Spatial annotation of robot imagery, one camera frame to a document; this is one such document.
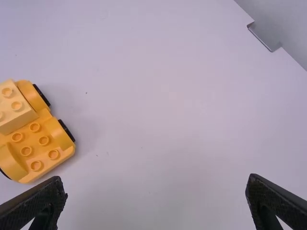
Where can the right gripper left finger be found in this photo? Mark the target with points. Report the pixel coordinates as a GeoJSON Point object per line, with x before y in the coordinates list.
{"type": "Point", "coordinates": [36, 203]}

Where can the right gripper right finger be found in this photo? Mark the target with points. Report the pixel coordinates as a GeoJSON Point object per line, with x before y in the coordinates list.
{"type": "Point", "coordinates": [271, 201]}

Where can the yellow toy car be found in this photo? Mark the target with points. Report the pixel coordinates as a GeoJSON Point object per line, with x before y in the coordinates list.
{"type": "Point", "coordinates": [31, 139]}

